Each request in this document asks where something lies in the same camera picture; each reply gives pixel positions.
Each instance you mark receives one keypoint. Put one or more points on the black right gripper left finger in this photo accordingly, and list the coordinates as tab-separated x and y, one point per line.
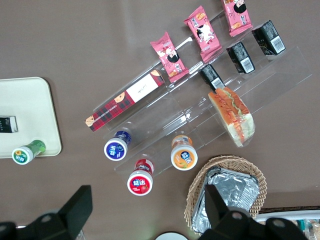
75	212

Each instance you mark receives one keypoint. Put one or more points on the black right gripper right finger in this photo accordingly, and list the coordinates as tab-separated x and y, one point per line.
220	220

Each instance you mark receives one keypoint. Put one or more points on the sandwich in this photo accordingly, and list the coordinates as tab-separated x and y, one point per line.
232	112

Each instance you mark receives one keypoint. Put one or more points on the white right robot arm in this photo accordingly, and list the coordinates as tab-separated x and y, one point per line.
170	237

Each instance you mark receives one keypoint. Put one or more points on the cream plastic tray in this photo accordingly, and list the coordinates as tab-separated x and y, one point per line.
25	100

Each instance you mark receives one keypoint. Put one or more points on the wicker basket with foil trays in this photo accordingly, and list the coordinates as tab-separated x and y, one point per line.
260	180

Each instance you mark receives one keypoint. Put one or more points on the red lid gum bottle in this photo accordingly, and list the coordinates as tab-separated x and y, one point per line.
139	185

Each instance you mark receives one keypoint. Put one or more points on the orange lid gum bottle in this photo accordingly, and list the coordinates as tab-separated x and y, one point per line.
184	156

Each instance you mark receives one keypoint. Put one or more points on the blue lid gum bottle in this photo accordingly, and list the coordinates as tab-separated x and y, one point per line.
115	149

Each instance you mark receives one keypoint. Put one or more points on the green lid gum bottle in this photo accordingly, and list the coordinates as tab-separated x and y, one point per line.
22	155

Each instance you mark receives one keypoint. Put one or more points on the red plaid cookie box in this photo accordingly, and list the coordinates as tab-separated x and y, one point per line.
112	110

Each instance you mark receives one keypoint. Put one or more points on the black snack pack with barcode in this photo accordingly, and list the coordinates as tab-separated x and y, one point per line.
268	37
7	125
211	76
240	57

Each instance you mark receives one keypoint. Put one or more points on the clear acrylic stepped stand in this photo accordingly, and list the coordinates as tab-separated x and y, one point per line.
162	120

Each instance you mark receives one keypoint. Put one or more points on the pink cartoon snack pack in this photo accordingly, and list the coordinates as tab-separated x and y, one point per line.
170	57
203	35
237	15

